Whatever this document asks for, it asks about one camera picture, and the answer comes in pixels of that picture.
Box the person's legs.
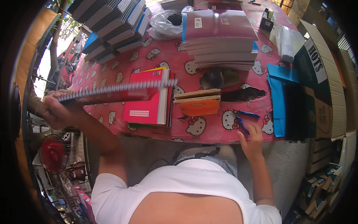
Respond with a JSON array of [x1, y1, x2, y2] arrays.
[[173, 145, 238, 178]]

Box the heap of small printed cartons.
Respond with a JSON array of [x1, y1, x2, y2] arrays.
[[299, 162, 345, 222]]

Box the black tape dispenser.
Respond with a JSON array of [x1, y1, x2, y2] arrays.
[[260, 8, 275, 32]]

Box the green cover notebook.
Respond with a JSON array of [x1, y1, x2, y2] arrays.
[[128, 123, 169, 129]]

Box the large printed cardboard box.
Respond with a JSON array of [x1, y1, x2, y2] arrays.
[[294, 18, 348, 141]]

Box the wooden block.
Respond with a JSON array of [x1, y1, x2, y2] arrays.
[[173, 89, 222, 100]]

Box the orange wood-topped block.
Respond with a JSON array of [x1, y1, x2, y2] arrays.
[[173, 95, 222, 117]]

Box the wooden crate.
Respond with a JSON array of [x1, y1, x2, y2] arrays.
[[306, 138, 342, 175]]

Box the yellow cover spiral notebook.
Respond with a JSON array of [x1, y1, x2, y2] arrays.
[[145, 66, 168, 73]]

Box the red notebook with white stripes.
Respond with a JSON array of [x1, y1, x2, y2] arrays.
[[123, 69, 171, 125]]

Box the person's body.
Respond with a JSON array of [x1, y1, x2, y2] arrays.
[[91, 146, 282, 224]]

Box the clear plastic bag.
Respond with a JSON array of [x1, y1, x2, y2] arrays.
[[147, 6, 194, 41]]

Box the person's right hand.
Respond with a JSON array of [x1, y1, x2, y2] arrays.
[[237, 123, 264, 163]]

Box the pink cat print tablecloth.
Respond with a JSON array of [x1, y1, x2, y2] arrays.
[[68, 0, 309, 144]]

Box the stack of blue notebooks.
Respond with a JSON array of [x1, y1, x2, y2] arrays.
[[266, 63, 317, 139]]

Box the red electric fan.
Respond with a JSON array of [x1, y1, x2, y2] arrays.
[[39, 134, 69, 176]]

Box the stack of maroon spiral notebooks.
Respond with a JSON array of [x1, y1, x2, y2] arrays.
[[182, 10, 259, 71]]

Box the person's left hand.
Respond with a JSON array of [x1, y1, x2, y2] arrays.
[[41, 89, 85, 130]]

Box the wire mesh rack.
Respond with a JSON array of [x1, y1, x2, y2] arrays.
[[26, 25, 94, 224]]

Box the red spiral notebook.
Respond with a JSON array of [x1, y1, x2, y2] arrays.
[[57, 79, 178, 106]]

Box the brown bag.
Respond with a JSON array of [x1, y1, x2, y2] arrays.
[[67, 162, 88, 182]]

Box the tree trunk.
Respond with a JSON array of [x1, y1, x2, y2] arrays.
[[49, 0, 68, 74]]

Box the large heap of grey notebooks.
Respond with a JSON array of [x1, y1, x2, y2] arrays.
[[67, 0, 152, 65]]

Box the white plastic bag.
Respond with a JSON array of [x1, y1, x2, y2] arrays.
[[274, 24, 306, 64]]

